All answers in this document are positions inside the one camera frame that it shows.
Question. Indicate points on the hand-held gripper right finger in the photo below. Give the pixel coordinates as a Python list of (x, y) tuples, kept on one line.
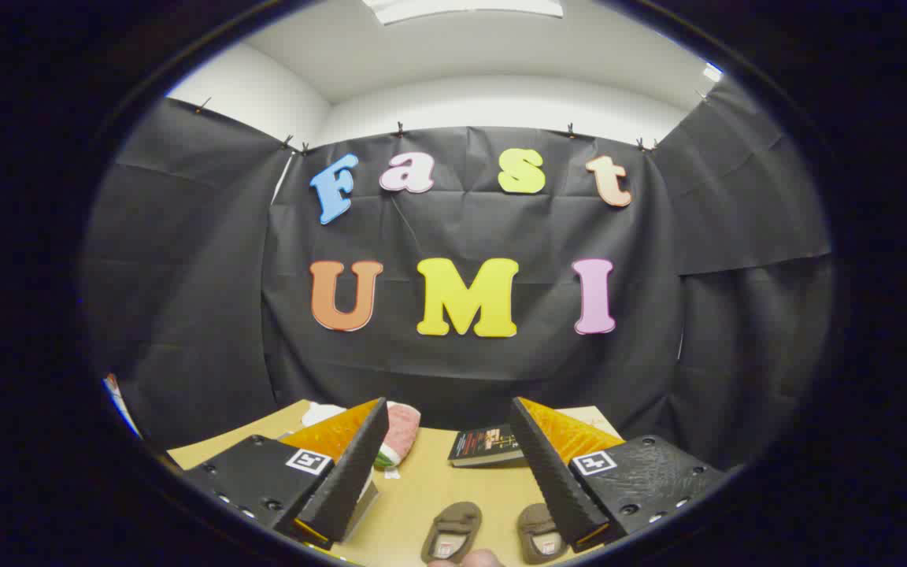
[(552, 480)]

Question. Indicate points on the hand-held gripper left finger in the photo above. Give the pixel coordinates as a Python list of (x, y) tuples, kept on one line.
[(343, 480)]

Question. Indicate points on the white fabric storage box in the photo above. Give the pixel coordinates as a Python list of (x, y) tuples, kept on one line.
[(365, 504)]

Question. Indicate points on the brown fuzzy shoe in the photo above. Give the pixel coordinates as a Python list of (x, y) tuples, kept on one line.
[(536, 524), (457, 520)]

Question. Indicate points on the white plush toy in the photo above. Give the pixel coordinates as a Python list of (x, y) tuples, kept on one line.
[(321, 413)]

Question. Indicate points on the watermelon slice plush toy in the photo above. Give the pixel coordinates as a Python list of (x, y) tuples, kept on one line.
[(400, 433)]

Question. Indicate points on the black cover book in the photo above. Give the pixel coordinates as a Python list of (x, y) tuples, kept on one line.
[(485, 443)]

